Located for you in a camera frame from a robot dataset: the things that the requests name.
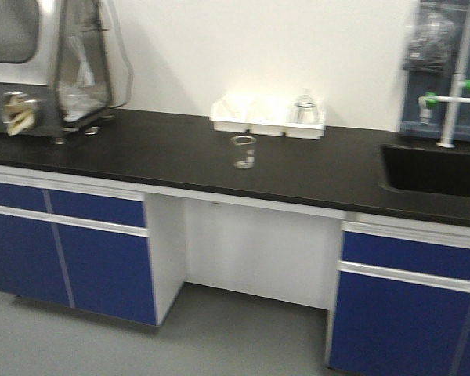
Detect small clear glass beaker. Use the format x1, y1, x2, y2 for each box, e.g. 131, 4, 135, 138
230, 135, 257, 169

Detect white plastic tray left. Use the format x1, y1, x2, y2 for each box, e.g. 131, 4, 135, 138
209, 94, 251, 133

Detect white plastic tray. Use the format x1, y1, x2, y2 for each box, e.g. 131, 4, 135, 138
284, 104, 326, 139
209, 94, 251, 133
247, 97, 289, 136

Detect white plastic tray middle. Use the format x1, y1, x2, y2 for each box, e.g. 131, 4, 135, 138
247, 97, 289, 136

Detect white plastic tray right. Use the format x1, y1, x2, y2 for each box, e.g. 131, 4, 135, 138
284, 104, 326, 139

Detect clear glass flask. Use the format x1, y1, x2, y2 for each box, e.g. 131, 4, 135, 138
289, 89, 320, 125

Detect blue cabinet left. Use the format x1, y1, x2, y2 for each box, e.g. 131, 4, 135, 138
0, 183, 159, 325

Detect blue cabinet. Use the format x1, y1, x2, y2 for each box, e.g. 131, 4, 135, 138
0, 183, 159, 325
327, 231, 470, 375

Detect transparent glove box airlock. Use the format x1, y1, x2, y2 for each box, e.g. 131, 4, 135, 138
54, 1, 134, 133

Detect black lab sink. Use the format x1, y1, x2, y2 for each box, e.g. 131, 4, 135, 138
380, 145, 470, 197

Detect blue cabinet right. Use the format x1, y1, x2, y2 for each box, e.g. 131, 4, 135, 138
327, 231, 470, 375

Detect beige rubber glove port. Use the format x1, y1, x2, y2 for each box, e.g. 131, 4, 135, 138
2, 92, 40, 136

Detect white lab faucet green knobs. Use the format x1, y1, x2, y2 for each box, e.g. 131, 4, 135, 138
418, 4, 470, 149

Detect grey blue drying rack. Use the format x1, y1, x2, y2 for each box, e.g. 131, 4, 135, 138
399, 1, 470, 143

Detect stainless steel glove box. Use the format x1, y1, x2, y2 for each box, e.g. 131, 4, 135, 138
0, 1, 66, 140

